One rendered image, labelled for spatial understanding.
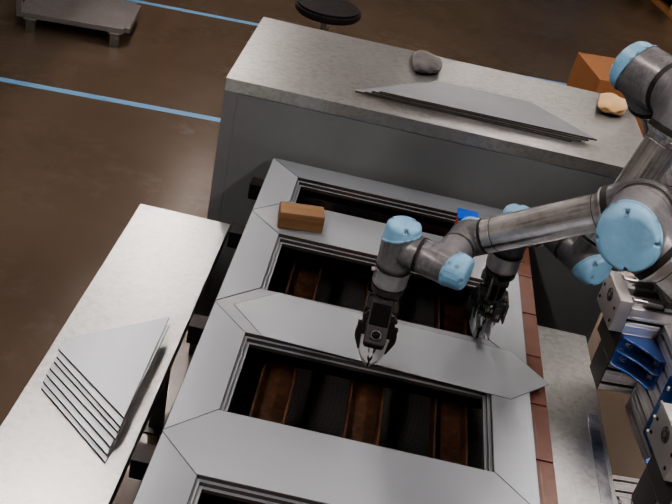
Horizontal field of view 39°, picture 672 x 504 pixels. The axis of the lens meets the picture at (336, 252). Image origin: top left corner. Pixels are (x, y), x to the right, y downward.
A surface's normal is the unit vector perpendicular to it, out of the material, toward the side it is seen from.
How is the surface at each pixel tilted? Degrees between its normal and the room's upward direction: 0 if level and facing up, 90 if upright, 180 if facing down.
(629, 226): 87
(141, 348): 0
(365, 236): 0
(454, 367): 0
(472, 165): 90
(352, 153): 90
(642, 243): 87
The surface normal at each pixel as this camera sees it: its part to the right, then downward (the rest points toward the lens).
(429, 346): 0.19, -0.83
